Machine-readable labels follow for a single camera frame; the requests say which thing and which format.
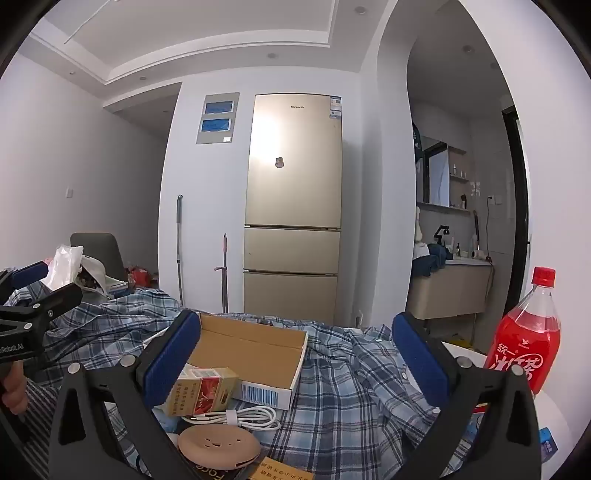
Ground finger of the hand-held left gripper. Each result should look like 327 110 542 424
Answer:
0 282 84 324
0 261 50 296

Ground cardboard box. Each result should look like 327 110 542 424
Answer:
178 314 309 411

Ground blue plaid shirt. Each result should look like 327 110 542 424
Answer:
0 277 509 480

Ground person's left hand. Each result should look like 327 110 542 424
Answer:
0 362 29 416

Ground red soda bottle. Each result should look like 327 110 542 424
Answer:
484 266 561 395

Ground grey chair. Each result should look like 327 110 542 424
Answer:
70 232 126 282

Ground grey wall panel blue screens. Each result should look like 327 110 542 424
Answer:
196 92 241 145

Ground red bags on floor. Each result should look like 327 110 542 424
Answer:
127 265 158 289

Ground bathroom mirror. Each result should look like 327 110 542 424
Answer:
422 136 451 207

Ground silver mop handle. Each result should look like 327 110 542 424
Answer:
175 194 184 303

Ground gold packet with red print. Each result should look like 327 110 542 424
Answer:
247 457 317 480

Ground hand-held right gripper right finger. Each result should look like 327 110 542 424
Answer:
392 311 542 480

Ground stack of papers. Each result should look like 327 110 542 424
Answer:
104 274 132 298

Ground dark blue cloth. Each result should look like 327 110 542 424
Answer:
413 242 453 278

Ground gold refrigerator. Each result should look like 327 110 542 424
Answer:
243 93 343 324

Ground beige round case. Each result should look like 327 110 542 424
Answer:
178 425 262 472

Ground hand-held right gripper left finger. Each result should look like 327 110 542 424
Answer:
48 309 201 480

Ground gold red small carton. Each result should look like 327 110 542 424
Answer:
164 367 240 417

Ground small blue packet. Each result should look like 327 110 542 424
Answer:
538 427 558 462

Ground white charging cable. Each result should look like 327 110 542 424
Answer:
180 406 281 432

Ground white grey bag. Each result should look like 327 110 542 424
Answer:
81 256 116 298

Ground white plastic bag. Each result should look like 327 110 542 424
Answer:
44 244 86 289

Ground beige bathroom vanity cabinet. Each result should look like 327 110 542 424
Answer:
406 258 495 321

